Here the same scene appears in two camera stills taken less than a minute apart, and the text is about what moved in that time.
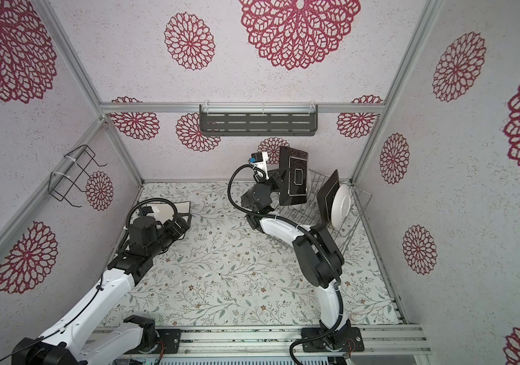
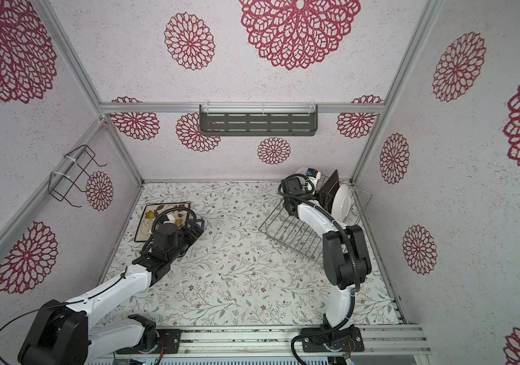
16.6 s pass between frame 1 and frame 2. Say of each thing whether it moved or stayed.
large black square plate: moved
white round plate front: stayed
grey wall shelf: stayed
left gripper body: moved
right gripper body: moved
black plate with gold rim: stayed
